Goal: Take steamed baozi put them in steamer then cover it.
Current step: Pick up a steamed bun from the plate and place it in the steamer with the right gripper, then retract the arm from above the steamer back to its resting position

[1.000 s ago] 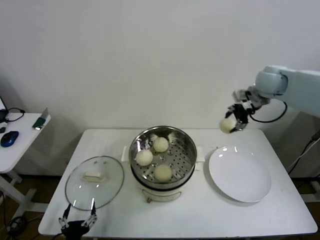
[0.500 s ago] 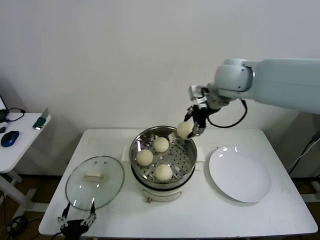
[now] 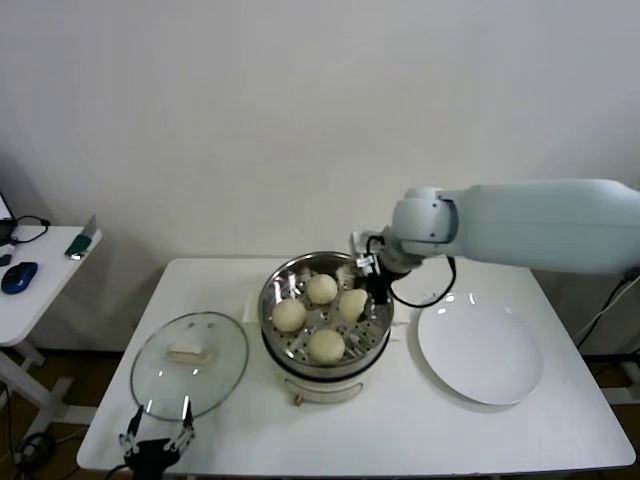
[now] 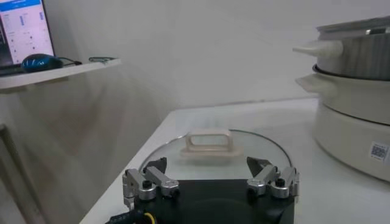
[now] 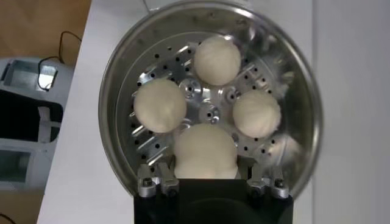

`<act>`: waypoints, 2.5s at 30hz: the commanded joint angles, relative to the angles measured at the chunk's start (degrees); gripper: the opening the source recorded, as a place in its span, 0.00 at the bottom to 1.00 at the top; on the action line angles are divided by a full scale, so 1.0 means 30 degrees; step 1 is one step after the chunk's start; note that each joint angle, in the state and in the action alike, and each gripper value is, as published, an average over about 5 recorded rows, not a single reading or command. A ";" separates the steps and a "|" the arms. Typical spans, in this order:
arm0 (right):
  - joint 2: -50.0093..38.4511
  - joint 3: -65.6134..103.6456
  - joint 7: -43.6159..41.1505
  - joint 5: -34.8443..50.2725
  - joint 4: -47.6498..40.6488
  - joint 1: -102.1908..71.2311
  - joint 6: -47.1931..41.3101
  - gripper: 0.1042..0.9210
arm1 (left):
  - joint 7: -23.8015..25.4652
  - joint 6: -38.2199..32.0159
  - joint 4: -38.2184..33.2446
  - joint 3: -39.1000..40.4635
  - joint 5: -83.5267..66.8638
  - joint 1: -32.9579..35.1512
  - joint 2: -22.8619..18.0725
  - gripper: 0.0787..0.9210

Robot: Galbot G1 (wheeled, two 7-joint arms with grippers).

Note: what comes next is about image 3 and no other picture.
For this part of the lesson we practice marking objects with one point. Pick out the laptop screen edge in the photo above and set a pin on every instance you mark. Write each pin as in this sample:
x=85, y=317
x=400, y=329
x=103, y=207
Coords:
x=4, y=207

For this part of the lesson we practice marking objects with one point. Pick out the white steamed baozi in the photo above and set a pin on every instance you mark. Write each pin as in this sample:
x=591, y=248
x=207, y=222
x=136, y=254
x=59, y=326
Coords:
x=352, y=306
x=289, y=316
x=326, y=346
x=322, y=289

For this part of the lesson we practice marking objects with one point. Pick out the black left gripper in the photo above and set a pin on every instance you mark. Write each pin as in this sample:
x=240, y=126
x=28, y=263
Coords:
x=150, y=454

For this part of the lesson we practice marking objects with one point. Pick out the large white plate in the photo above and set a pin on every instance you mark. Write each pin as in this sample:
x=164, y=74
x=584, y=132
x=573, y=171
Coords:
x=480, y=350

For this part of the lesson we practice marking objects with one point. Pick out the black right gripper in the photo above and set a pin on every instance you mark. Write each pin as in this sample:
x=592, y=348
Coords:
x=380, y=281

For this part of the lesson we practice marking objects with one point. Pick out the blue computer mouse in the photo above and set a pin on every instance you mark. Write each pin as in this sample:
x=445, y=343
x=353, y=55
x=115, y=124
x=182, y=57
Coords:
x=19, y=277

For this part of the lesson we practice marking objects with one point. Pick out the stainless steel steamer basket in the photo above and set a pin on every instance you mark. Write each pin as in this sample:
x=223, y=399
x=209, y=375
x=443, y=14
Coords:
x=280, y=280

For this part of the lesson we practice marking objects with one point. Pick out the white electric cooker base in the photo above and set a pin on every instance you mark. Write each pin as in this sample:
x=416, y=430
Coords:
x=320, y=392

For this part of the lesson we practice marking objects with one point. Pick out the white side desk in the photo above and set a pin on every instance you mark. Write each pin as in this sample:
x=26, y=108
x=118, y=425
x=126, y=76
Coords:
x=40, y=300

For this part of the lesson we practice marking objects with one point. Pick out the small black desk item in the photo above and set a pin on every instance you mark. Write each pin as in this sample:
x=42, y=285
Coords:
x=5, y=261

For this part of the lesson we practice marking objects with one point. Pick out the round glass pot lid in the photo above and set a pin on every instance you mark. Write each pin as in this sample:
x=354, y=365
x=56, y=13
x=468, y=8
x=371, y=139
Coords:
x=200, y=380

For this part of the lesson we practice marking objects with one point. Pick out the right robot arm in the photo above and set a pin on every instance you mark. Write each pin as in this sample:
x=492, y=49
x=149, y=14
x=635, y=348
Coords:
x=525, y=225

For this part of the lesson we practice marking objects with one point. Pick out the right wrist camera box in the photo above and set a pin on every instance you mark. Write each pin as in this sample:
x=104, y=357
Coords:
x=359, y=242

